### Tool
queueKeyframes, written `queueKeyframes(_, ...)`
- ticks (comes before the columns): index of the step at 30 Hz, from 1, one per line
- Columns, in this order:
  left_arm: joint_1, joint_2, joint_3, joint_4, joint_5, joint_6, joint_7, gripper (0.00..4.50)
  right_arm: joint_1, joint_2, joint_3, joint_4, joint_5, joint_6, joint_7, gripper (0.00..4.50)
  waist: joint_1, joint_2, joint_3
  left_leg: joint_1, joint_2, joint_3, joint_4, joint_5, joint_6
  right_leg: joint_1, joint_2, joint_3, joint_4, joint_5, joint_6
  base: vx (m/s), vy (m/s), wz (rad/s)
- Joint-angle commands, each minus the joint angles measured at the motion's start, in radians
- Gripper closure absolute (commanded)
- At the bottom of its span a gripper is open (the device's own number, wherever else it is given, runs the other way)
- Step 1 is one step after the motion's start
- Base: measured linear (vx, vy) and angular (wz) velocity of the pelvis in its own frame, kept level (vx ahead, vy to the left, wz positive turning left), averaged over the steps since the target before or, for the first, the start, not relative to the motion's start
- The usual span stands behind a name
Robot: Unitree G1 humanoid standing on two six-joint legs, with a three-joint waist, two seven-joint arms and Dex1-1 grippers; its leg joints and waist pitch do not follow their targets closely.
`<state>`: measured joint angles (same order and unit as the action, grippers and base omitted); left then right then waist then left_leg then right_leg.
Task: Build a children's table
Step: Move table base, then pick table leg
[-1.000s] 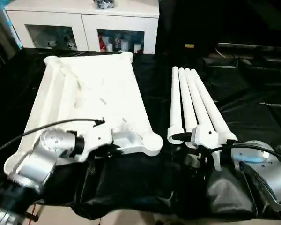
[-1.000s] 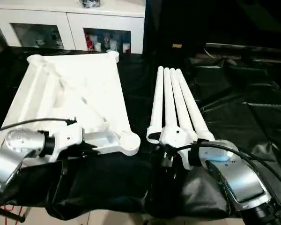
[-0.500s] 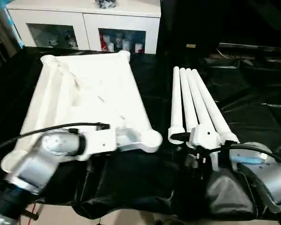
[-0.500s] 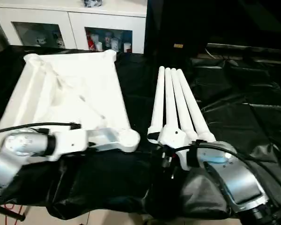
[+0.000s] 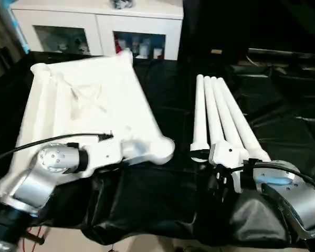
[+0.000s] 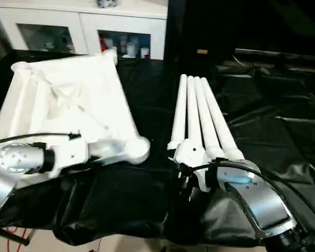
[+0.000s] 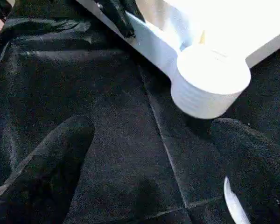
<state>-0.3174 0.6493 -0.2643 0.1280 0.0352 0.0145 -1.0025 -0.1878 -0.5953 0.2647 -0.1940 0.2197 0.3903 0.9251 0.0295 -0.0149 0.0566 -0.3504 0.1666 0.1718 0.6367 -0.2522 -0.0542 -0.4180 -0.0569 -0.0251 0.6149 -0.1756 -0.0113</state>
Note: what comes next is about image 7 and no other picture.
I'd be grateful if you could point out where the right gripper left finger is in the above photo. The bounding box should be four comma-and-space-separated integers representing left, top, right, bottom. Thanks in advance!
0, 115, 95, 224

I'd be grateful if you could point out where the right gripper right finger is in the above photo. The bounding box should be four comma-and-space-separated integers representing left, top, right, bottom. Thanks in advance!
210, 118, 280, 224

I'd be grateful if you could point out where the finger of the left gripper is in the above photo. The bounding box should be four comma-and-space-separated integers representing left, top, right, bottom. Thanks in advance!
100, 0, 137, 39

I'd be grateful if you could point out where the white plastic table top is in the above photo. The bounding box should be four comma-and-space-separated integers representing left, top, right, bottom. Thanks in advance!
76, 0, 280, 120

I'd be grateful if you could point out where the black mat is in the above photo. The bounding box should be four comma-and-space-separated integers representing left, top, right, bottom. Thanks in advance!
0, 0, 280, 224

